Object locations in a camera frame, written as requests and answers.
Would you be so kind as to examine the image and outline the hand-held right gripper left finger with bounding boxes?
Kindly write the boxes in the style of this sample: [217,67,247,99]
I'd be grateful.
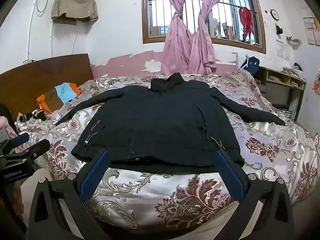
[26,149,113,240]

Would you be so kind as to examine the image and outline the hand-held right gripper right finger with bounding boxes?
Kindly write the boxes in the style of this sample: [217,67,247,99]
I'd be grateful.
[214,149,295,240]

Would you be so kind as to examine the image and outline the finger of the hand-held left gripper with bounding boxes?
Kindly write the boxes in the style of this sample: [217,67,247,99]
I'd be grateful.
[5,139,51,160]
[11,133,30,148]

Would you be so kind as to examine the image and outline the black jacket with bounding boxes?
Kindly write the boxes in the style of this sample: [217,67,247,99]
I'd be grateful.
[55,72,287,175]

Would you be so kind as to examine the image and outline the person's left hand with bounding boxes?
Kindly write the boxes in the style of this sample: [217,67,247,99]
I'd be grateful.
[0,116,18,138]

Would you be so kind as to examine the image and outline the dark cloth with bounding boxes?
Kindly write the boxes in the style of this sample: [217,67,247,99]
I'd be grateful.
[0,104,19,140]

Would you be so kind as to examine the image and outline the black cloth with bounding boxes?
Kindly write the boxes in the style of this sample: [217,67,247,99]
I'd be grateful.
[15,110,48,123]

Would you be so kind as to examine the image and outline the floral satin bedspread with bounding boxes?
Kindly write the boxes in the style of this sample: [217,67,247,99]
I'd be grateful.
[15,69,320,230]

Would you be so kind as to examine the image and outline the orange blue brown garment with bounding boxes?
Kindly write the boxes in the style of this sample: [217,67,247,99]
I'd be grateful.
[36,82,82,114]

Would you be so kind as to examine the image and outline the wooden headboard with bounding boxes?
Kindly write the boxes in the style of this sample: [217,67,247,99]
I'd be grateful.
[0,53,94,120]

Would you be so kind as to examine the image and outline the wooden desk shelf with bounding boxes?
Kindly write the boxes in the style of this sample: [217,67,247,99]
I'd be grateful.
[259,66,307,123]

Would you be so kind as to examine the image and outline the blue backpack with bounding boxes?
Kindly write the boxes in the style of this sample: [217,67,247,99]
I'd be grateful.
[240,56,260,75]

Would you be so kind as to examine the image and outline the stack of papers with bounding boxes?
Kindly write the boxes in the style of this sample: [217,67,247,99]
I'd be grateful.
[282,66,299,77]

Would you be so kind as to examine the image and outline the pink curtain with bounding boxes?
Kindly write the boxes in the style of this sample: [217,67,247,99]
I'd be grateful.
[187,0,237,75]
[160,0,194,75]

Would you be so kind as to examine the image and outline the khaki cloth covered air conditioner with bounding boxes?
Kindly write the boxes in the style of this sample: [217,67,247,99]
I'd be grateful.
[51,0,99,26]

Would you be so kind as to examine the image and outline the red hanging garment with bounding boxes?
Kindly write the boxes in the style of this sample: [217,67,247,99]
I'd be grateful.
[239,7,255,42]

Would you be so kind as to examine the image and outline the wooden framed barred window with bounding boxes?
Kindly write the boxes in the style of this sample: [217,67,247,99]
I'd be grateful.
[141,0,267,54]

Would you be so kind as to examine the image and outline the white wall cable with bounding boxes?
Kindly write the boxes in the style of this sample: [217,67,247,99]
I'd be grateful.
[27,0,55,60]

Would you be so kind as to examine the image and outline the thin dark cable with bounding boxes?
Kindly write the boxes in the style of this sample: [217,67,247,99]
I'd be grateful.
[74,21,80,54]

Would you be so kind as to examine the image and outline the colourful wall poster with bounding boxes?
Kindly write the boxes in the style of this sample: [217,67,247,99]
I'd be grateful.
[312,70,320,96]

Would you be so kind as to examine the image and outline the wall calendar papers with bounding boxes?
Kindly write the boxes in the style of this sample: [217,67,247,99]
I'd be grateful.
[303,17,320,47]

